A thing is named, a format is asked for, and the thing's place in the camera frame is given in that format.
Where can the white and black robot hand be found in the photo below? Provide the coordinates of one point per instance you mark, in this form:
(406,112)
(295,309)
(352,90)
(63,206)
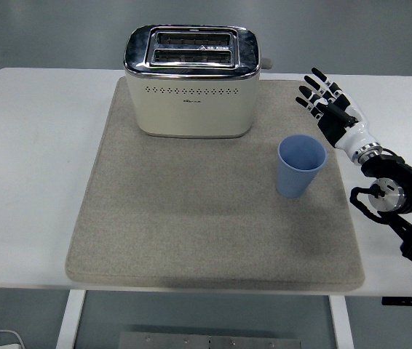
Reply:
(359,134)

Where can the light blue ribbed cup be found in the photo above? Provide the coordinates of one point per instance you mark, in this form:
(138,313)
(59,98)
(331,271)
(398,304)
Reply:
(295,178)

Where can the cream and chrome toaster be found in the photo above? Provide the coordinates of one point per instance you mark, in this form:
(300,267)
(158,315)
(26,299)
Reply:
(191,112)

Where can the black table control panel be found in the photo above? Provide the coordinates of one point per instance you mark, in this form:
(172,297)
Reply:
(410,301)

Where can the beige fabric mat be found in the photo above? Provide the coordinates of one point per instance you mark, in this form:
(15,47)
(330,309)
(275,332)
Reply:
(198,225)

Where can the white table leg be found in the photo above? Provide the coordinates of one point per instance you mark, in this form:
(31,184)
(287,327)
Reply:
(342,323)
(69,320)

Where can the grey metal plate with screws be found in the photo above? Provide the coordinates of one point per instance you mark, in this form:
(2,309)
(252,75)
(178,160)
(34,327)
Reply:
(209,341)

